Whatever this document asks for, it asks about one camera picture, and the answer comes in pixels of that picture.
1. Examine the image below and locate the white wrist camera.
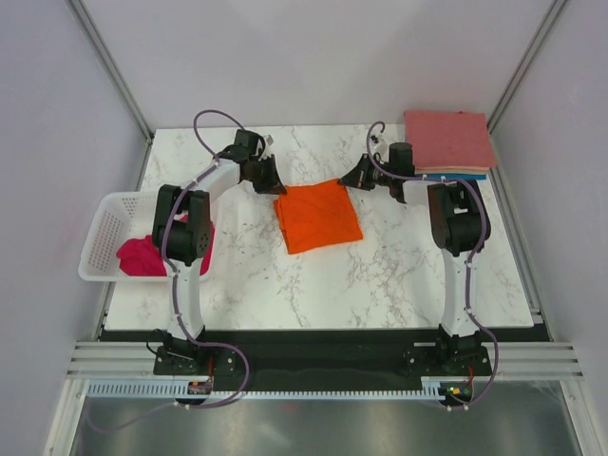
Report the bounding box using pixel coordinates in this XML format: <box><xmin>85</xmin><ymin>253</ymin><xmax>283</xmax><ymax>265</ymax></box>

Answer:
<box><xmin>370</xmin><ymin>134</ymin><xmax>388</xmax><ymax>156</ymax></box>
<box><xmin>258</xmin><ymin>135</ymin><xmax>274</xmax><ymax>156</ymax></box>

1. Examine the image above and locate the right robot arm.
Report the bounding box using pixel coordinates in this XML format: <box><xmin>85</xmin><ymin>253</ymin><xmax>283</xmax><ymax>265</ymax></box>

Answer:
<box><xmin>338</xmin><ymin>142</ymin><xmax>491</xmax><ymax>374</ymax></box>

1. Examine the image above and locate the folded pink t-shirt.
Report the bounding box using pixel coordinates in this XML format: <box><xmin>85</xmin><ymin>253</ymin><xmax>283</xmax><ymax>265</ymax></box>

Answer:
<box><xmin>404</xmin><ymin>110</ymin><xmax>497</xmax><ymax>172</ymax></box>

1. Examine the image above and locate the right aluminium frame post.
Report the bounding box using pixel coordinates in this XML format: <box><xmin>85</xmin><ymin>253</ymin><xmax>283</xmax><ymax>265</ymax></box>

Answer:
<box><xmin>486</xmin><ymin>0</ymin><xmax>570</xmax><ymax>135</ymax></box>

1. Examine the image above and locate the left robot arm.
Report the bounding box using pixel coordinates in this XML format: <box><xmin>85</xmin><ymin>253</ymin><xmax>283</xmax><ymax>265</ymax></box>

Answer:
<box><xmin>152</xmin><ymin>128</ymin><xmax>287</xmax><ymax>373</ymax></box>

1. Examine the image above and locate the left aluminium frame post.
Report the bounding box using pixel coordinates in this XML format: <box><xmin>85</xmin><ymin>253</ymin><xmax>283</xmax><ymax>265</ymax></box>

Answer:
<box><xmin>66</xmin><ymin>0</ymin><xmax>154</xmax><ymax>144</ymax></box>

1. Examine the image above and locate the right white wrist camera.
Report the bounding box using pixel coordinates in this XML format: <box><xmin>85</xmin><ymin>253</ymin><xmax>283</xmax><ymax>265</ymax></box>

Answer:
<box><xmin>370</xmin><ymin>134</ymin><xmax>388</xmax><ymax>156</ymax></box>

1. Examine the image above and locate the white slotted cable duct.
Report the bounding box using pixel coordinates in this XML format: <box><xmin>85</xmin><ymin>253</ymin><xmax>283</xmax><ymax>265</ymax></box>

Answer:
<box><xmin>85</xmin><ymin>378</ymin><xmax>473</xmax><ymax>401</ymax></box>

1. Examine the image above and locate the white plastic basket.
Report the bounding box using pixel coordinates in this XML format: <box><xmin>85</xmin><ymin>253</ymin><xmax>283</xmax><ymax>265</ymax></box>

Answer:
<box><xmin>77</xmin><ymin>190</ymin><xmax>224</xmax><ymax>283</ymax></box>

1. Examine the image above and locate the folded peach t-shirt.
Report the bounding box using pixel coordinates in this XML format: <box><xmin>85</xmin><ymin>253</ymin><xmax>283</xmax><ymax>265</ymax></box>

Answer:
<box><xmin>416</xmin><ymin>166</ymin><xmax>489</xmax><ymax>176</ymax></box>

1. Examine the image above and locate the aluminium frame post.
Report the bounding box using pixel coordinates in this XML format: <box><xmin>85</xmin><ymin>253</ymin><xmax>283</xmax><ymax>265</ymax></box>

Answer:
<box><xmin>486</xmin><ymin>0</ymin><xmax>570</xmax><ymax>135</ymax></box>
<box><xmin>66</xmin><ymin>0</ymin><xmax>154</xmax><ymax>144</ymax></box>

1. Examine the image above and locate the magenta t-shirt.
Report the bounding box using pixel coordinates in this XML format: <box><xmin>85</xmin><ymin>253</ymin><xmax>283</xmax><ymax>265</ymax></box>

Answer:
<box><xmin>116</xmin><ymin>221</ymin><xmax>216</xmax><ymax>277</ymax></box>

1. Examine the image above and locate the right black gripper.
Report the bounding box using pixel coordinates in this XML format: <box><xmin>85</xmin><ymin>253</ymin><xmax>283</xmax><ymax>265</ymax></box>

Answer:
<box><xmin>338</xmin><ymin>154</ymin><xmax>394</xmax><ymax>191</ymax></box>

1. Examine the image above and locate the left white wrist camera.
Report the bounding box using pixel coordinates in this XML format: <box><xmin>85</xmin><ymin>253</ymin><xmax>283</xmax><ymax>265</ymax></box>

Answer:
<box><xmin>258</xmin><ymin>135</ymin><xmax>274</xmax><ymax>156</ymax></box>

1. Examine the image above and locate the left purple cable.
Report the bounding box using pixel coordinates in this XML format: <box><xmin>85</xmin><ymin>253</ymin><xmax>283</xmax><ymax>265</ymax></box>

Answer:
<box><xmin>161</xmin><ymin>109</ymin><xmax>251</xmax><ymax>409</ymax></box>

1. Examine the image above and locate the orange t-shirt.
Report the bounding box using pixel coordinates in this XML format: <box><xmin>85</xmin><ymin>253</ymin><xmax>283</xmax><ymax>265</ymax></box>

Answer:
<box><xmin>274</xmin><ymin>179</ymin><xmax>363</xmax><ymax>255</ymax></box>

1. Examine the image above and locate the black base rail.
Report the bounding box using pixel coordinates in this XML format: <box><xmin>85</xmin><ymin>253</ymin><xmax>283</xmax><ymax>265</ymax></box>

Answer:
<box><xmin>153</xmin><ymin>329</ymin><xmax>492</xmax><ymax>391</ymax></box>

